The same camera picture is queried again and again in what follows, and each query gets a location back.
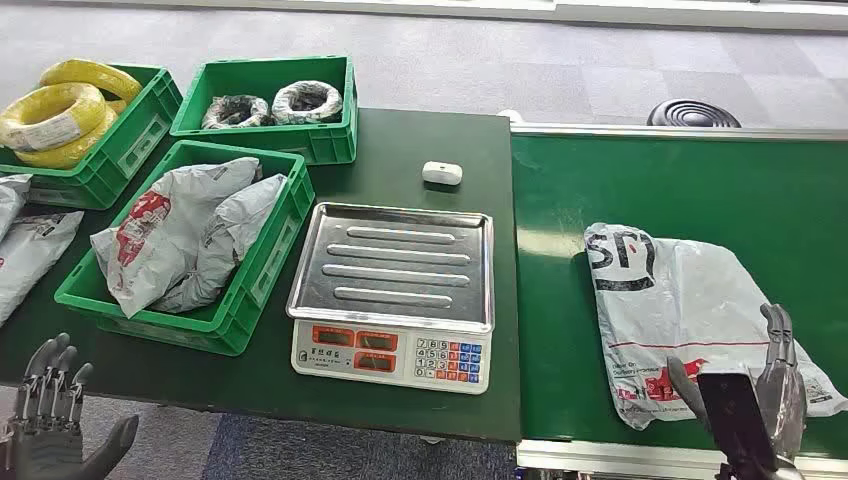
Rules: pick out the green crate holding yellow coils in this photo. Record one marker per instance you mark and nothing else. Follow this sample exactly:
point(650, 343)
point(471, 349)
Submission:
point(112, 159)

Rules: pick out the electronic scale steel tray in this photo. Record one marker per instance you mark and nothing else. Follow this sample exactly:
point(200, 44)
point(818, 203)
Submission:
point(394, 265)

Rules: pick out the green crate holding packages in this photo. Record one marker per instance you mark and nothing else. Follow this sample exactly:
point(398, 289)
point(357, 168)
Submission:
point(218, 324)

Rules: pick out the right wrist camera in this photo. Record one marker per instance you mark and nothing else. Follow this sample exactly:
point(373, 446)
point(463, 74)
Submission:
point(735, 417)

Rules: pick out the grey courier package black logo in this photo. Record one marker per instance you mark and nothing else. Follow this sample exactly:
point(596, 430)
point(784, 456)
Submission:
point(682, 298)

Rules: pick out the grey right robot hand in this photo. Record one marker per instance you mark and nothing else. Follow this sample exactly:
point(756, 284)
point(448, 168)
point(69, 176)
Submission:
point(785, 404)

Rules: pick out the aluminium conveyor frame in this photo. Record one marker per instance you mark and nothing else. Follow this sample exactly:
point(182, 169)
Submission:
point(596, 457)

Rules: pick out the plain grey package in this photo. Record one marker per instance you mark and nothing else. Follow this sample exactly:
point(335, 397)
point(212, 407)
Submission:
point(232, 232)

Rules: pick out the green conveyor belt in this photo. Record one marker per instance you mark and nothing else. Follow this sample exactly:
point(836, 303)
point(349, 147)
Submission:
point(696, 185)

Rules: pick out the black round ribbed object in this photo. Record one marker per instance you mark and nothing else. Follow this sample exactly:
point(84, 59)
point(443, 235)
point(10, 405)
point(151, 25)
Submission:
point(692, 114)

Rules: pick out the small white device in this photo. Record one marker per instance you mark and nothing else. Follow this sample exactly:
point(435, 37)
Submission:
point(442, 173)

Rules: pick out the green crate holding black coils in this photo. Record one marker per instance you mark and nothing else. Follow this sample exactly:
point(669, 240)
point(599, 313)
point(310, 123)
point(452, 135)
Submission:
point(311, 142)

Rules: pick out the grey package red print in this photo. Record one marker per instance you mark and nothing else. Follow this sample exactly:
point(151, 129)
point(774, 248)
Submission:
point(159, 232)

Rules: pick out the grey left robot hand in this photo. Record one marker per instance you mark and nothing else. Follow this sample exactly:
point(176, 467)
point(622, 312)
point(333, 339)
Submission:
point(46, 444)

